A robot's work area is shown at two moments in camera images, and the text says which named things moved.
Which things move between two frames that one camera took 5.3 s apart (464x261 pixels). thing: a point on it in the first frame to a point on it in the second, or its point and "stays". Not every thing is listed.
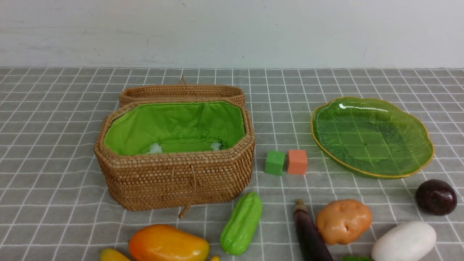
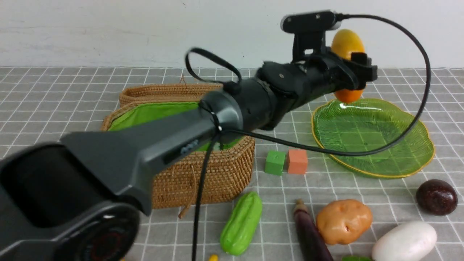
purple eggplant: [310, 245] stays
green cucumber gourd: [242, 224] stays
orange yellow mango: [158, 242] to [344, 43]
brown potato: [343, 221] stays
